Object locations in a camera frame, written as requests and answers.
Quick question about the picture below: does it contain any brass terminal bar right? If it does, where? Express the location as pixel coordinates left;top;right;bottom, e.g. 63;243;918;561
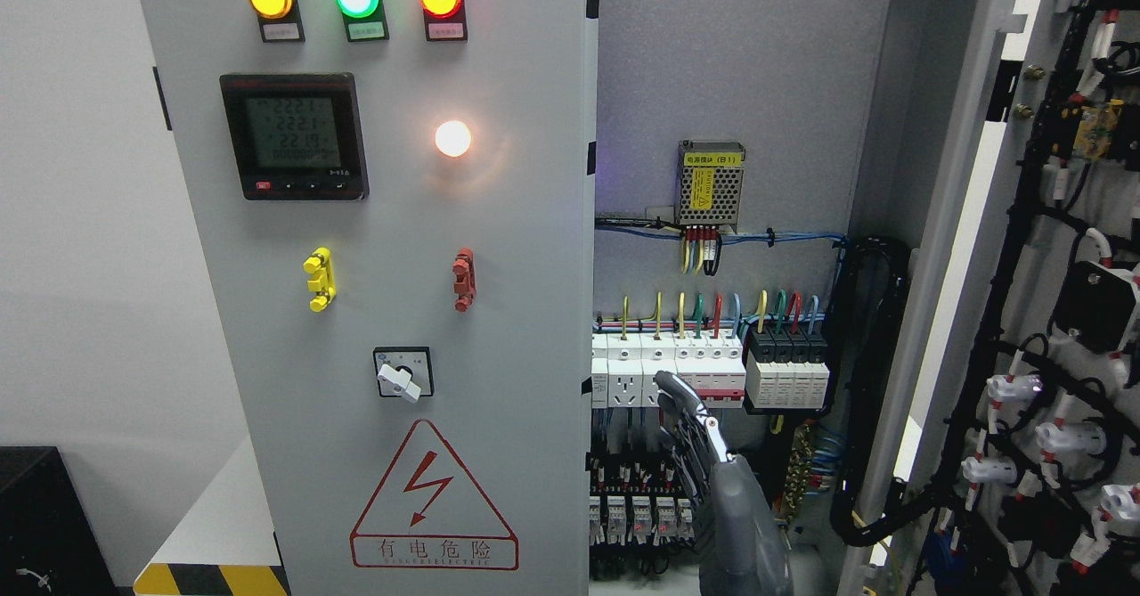
780;421;815;524

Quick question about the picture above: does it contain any perforated metal power supply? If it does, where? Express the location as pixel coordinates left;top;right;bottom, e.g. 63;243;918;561
673;140;746;226

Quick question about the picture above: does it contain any black surge protector block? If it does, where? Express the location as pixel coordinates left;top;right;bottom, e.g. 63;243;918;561
746;325;834;417

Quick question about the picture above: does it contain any black box on floor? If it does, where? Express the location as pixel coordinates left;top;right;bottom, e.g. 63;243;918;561
1;446;119;595

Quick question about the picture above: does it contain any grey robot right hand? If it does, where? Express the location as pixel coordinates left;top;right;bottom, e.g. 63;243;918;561
653;372;793;595

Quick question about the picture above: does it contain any black digital power meter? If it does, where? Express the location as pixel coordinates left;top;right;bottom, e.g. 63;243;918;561
219;72;371;201

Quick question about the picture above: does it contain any white glowing lamp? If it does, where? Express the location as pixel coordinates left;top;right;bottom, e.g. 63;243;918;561
435;119;473;158

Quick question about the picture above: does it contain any black corrugated cable conduit right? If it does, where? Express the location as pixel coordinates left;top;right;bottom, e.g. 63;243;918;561
828;236;914;548

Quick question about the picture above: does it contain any red electric hazard sticker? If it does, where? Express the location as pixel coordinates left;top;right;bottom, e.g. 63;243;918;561
350;419;518;571

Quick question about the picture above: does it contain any lower relay terminal row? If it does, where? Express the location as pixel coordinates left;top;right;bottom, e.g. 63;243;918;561
585;451;705;552

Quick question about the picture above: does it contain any grey cabinet door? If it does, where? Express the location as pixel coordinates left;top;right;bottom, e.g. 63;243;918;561
830;0;1137;595
140;0;596;595

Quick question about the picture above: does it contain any white socket and breaker row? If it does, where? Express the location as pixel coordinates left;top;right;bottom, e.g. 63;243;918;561
591;330;746;409

